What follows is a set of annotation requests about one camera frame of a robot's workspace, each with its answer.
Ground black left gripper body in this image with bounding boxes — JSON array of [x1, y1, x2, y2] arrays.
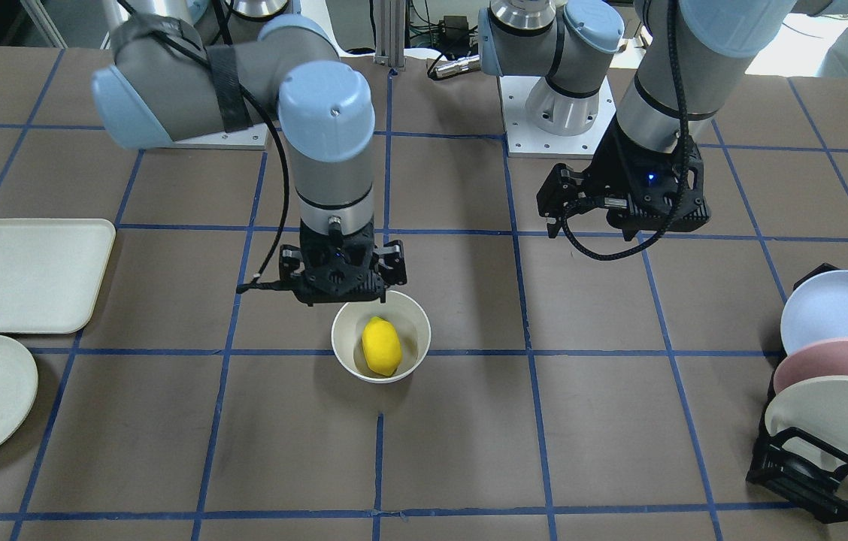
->
[[586, 120, 710, 232]]

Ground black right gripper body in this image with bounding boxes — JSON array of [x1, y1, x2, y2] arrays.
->
[[293, 222, 386, 306]]

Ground white ceramic bowl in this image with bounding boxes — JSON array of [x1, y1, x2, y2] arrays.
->
[[331, 292, 432, 383]]

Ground yellow lemon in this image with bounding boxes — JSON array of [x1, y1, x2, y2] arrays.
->
[[361, 316, 404, 377]]

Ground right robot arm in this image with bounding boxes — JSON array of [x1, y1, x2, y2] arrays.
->
[[91, 1, 407, 306]]

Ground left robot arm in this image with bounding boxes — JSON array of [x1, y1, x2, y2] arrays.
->
[[477, 1, 848, 240]]

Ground blue plate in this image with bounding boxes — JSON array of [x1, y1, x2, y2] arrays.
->
[[780, 270, 848, 353]]

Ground white rectangular tray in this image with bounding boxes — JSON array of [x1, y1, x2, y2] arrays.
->
[[0, 218, 116, 334]]

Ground pink plate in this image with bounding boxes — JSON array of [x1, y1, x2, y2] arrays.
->
[[772, 337, 848, 393]]

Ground black plate rack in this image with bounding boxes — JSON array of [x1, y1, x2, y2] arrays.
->
[[746, 263, 848, 523]]

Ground cream plate in rack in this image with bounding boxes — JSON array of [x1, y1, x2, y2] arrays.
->
[[764, 375, 848, 479]]

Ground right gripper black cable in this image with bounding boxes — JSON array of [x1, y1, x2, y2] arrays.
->
[[116, 0, 297, 294]]

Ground aluminium frame post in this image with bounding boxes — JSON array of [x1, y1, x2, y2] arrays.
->
[[371, 0, 409, 71]]

